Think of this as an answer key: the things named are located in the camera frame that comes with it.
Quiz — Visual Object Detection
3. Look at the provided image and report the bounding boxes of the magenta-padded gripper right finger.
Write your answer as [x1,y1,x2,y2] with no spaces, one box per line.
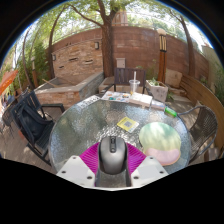
[125,142,169,188]

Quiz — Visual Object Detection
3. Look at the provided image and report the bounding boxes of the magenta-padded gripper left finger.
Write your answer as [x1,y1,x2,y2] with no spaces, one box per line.
[56,141,101,188]

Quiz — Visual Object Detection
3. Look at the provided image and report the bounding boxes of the dark grey computer mouse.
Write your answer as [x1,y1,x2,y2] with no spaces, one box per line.
[98,135,129,176]

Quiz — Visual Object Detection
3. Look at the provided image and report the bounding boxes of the round pastel mouse pad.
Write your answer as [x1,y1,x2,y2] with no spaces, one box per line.
[138,121,182,167]

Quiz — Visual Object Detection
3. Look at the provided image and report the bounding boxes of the black slatted patio chair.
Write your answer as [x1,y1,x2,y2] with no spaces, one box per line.
[9,90,66,166]

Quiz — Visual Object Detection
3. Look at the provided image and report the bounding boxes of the yellow square card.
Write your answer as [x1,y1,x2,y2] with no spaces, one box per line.
[116,116,140,134]

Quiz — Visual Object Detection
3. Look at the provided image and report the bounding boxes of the small green packet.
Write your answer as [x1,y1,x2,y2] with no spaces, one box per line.
[164,106,178,118]

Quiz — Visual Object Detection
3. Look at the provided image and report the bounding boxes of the black backpack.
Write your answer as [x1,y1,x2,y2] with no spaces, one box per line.
[16,105,54,144]

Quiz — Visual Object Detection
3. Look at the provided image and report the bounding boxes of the thin blue book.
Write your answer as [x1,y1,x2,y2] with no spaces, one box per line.
[151,99,167,111]

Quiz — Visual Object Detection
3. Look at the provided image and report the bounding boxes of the dark wicker patio chair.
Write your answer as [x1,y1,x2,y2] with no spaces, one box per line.
[178,105,219,164]

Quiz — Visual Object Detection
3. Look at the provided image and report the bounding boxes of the stone outdoor counter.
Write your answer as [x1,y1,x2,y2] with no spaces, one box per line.
[34,71,105,108]

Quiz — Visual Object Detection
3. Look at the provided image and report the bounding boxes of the white square planter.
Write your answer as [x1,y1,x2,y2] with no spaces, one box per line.
[145,79,169,103]

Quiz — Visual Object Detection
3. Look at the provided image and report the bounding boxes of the clear plastic cup with straw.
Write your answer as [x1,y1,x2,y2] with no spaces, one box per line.
[129,70,141,95]

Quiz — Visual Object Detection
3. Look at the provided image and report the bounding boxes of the curved wooden bench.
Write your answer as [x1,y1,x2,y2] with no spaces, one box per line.
[181,74,224,151]

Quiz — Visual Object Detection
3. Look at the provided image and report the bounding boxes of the tan stone slab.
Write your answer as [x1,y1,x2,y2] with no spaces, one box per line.
[165,69,184,89]

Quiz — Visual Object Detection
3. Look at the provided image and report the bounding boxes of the dark wooden slatted chair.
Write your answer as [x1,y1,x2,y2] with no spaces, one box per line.
[105,67,148,94]

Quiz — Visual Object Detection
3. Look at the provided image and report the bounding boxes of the orange patio umbrella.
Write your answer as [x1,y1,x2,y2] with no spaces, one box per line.
[0,69,20,96]

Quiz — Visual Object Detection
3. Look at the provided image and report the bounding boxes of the thin tree trunk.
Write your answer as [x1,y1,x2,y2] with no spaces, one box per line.
[47,6,69,80]
[166,8,197,78]

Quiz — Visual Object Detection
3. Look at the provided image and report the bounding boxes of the large tree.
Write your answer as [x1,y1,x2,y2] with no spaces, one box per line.
[66,0,134,78]

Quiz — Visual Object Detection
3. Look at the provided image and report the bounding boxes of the grey wall utility box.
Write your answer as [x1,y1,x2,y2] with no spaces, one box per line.
[115,57,127,69]

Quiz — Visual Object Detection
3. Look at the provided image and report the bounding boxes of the wooden garden lamp post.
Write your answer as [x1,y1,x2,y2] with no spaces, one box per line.
[156,28,168,84]

